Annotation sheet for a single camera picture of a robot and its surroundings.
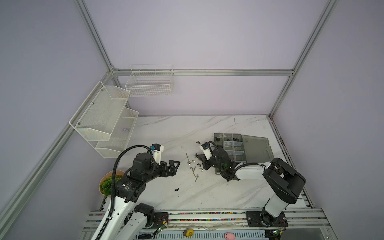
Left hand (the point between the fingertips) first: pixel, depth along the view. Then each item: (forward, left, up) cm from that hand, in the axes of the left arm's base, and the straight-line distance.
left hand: (171, 164), depth 71 cm
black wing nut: (-5, -1, -21) cm, 21 cm away
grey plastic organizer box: (+21, -45, -17) cm, 52 cm away
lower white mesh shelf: (+24, +37, -9) cm, 45 cm away
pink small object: (-27, -28, -19) cm, 43 cm away
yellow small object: (-26, -9, -18) cm, 33 cm away
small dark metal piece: (+27, -14, -20) cm, 36 cm away
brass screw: (+2, -13, -20) cm, 24 cm away
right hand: (+11, -13, -11) cm, 21 cm away
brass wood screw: (+17, -6, -21) cm, 27 cm away
